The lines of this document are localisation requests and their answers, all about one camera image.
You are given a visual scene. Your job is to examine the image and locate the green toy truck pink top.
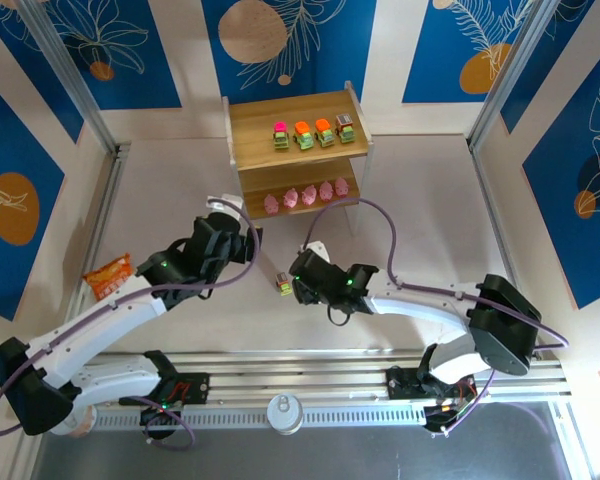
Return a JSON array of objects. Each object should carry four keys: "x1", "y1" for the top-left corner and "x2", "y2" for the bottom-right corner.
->
[{"x1": 271, "y1": 121, "x2": 290, "y2": 152}]

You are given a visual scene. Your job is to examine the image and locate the green toy truck orange top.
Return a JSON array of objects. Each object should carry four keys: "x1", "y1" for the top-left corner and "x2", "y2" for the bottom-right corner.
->
[
  {"x1": 313, "y1": 118, "x2": 336, "y2": 149},
  {"x1": 292, "y1": 121, "x2": 315, "y2": 151}
]

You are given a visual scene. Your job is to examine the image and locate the wooden two-tier shelf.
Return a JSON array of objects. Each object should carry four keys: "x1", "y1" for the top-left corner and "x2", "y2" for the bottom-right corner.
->
[{"x1": 221, "y1": 81, "x2": 375, "y2": 237}]

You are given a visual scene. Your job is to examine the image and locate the orange snack chips bag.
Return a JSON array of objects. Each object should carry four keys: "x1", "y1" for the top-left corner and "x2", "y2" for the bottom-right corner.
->
[{"x1": 82, "y1": 252, "x2": 134, "y2": 301}]

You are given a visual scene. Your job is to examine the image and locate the silver tin can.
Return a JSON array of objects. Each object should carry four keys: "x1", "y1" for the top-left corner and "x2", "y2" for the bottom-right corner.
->
[{"x1": 266, "y1": 393, "x2": 305, "y2": 436}]

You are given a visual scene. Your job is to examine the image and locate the tin can pink label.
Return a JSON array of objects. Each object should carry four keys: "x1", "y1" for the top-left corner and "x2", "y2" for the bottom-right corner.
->
[{"x1": 54, "y1": 404, "x2": 99, "y2": 439}]

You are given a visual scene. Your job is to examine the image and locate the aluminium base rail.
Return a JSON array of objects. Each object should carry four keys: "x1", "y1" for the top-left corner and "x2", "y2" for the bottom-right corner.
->
[{"x1": 74, "y1": 349, "x2": 574, "y2": 416}]

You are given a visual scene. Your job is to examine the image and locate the aluminium table edge rail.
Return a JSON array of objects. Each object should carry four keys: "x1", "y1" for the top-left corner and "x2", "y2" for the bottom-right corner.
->
[
  {"x1": 467, "y1": 142, "x2": 520, "y2": 287},
  {"x1": 59, "y1": 144, "x2": 131, "y2": 351}
]

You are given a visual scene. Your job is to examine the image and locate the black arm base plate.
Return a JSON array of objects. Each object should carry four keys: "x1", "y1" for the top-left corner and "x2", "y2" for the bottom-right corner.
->
[
  {"x1": 118, "y1": 372, "x2": 211, "y2": 407},
  {"x1": 385, "y1": 367, "x2": 477, "y2": 401}
]

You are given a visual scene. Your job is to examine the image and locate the grey slotted cable duct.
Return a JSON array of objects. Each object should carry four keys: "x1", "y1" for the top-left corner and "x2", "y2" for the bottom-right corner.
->
[{"x1": 94, "y1": 403, "x2": 427, "y2": 430}]

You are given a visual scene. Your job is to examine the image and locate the black controller board with wires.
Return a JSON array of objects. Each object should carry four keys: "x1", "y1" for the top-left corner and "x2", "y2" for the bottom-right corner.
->
[
  {"x1": 422, "y1": 394, "x2": 481, "y2": 435},
  {"x1": 138, "y1": 403, "x2": 184, "y2": 442}
]

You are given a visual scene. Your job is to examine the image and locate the short aluminium frame post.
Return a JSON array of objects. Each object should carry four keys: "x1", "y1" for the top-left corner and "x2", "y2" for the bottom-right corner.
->
[
  {"x1": 549, "y1": 399, "x2": 599, "y2": 480},
  {"x1": 7, "y1": 434, "x2": 44, "y2": 480}
]

